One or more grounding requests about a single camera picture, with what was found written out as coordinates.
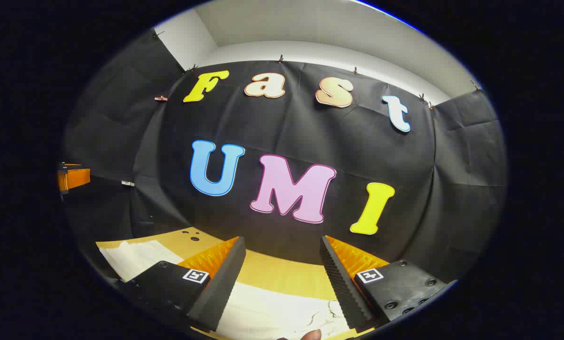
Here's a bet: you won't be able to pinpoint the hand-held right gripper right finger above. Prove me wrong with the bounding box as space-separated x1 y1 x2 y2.
320 235 458 331

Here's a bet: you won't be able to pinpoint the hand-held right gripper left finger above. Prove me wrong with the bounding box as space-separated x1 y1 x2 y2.
116 236 247 332

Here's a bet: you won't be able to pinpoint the white jeans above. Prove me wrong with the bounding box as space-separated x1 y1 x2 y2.
98 240 353 340

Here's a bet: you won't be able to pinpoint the black backdrop cloth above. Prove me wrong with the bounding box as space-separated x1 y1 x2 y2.
61 28 508 284

